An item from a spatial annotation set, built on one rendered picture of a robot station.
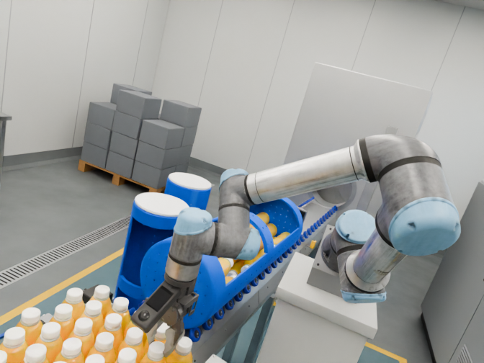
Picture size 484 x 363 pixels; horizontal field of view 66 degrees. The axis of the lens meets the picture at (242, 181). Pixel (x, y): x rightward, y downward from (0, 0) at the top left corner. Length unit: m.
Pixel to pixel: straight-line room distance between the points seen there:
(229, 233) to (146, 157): 3.96
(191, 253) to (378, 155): 0.43
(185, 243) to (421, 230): 0.45
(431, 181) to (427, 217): 0.07
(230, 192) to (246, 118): 5.43
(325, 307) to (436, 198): 0.63
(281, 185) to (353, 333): 0.62
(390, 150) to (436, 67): 5.34
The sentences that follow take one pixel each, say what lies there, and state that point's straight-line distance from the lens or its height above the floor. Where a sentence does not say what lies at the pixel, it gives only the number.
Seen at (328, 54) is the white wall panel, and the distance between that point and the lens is 6.08.
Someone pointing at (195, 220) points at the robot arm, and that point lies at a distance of 0.78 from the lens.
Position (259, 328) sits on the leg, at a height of 0.41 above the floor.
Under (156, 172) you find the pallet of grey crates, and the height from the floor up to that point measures 0.35.
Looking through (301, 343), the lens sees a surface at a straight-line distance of 1.33.
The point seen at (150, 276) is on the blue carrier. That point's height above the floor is 1.08.
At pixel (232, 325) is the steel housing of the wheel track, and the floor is 0.87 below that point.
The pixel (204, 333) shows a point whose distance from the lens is 1.31.
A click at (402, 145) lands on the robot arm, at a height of 1.70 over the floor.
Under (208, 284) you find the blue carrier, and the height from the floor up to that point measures 1.15.
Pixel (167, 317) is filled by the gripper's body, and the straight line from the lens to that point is 0.91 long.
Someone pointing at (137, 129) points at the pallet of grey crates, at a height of 0.79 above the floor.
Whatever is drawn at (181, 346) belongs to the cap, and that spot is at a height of 1.09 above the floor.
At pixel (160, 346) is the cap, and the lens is 0.98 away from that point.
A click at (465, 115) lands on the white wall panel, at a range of 6.13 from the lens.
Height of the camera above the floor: 1.74
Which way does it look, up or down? 15 degrees down
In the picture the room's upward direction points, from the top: 16 degrees clockwise
